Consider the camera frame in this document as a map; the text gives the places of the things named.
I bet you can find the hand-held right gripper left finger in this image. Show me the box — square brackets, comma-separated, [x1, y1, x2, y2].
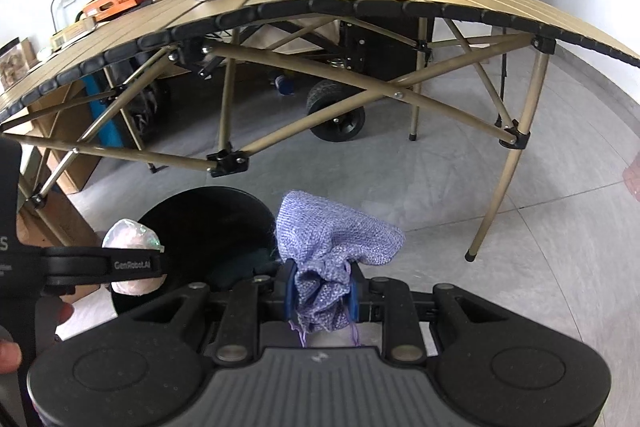
[129, 258, 298, 365]

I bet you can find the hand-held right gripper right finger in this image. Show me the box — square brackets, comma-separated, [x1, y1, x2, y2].
[349, 262, 507, 364]

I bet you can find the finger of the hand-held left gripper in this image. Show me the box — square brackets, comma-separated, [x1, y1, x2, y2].
[42, 245, 169, 297]

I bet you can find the clear plastic bag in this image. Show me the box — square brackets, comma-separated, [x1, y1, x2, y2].
[101, 218, 167, 296]

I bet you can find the purple knit bag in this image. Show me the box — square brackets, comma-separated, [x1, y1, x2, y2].
[275, 190, 407, 335]

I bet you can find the black round trash bin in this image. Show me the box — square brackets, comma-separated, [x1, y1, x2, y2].
[111, 186, 282, 319]

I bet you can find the person's left hand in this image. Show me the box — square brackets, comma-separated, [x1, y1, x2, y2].
[0, 297, 77, 375]

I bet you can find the brown cardboard box with liner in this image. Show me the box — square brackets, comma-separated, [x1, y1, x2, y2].
[16, 141, 104, 249]

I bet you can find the blue rolled mat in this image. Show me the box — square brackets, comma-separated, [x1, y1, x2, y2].
[81, 71, 124, 149]

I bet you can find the black rubber wheel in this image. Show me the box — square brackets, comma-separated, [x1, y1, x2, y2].
[305, 78, 367, 143]

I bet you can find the clear jar of brown snacks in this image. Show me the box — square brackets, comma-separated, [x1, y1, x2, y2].
[0, 36, 27, 84]

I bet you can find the yellow green small box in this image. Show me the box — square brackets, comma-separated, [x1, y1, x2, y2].
[49, 18, 97, 49]

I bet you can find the black wagon body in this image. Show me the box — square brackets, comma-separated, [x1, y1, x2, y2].
[339, 16, 422, 84]

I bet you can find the black tripod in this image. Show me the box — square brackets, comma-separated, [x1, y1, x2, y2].
[486, 0, 509, 129]

